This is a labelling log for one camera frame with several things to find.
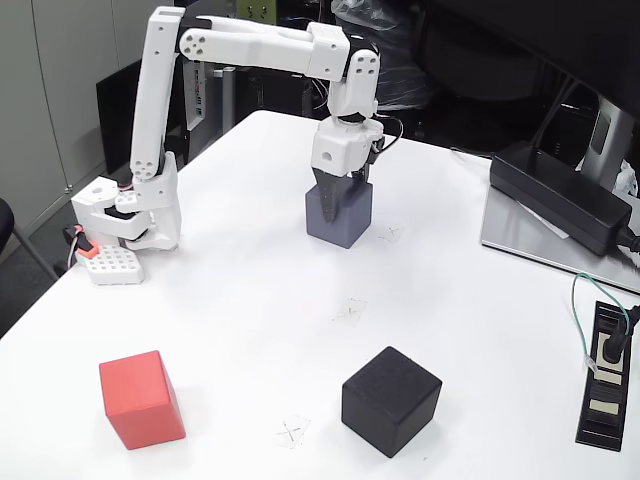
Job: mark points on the grey block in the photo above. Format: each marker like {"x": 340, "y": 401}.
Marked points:
{"x": 350, "y": 225}

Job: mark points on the black block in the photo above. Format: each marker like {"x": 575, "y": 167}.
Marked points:
{"x": 390, "y": 405}

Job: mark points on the black computer case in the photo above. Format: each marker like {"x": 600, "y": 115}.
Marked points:
{"x": 275, "y": 95}

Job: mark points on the plastic wrapped black bin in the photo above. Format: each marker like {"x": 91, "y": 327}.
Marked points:
{"x": 400, "y": 60}

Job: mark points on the silver monitor stand base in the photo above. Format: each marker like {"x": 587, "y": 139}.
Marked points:
{"x": 510, "y": 230}

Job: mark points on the green box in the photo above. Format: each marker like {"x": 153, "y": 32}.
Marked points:
{"x": 255, "y": 12}

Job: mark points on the black power adapter brick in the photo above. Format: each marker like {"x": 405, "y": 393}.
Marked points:
{"x": 550, "y": 195}

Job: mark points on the white perforated table clamp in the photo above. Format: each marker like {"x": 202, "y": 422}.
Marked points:
{"x": 117, "y": 267}

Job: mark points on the black monitor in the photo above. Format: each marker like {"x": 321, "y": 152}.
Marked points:
{"x": 550, "y": 30}

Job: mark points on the silver monitor stand column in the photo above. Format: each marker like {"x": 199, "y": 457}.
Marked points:
{"x": 605, "y": 135}

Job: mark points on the orange connector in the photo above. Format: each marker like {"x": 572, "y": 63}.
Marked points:
{"x": 86, "y": 248}

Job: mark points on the white plastic bag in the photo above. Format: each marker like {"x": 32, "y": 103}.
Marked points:
{"x": 627, "y": 180}

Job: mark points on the red block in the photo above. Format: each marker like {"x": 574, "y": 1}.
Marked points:
{"x": 140, "y": 400}

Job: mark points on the black plug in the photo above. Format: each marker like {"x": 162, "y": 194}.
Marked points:
{"x": 611, "y": 347}

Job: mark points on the black chair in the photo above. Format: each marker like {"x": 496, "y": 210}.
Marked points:
{"x": 5, "y": 225}

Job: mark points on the black power strip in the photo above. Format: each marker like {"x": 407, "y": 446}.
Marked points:
{"x": 600, "y": 425}

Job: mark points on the silver post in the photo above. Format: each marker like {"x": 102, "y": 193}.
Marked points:
{"x": 227, "y": 100}

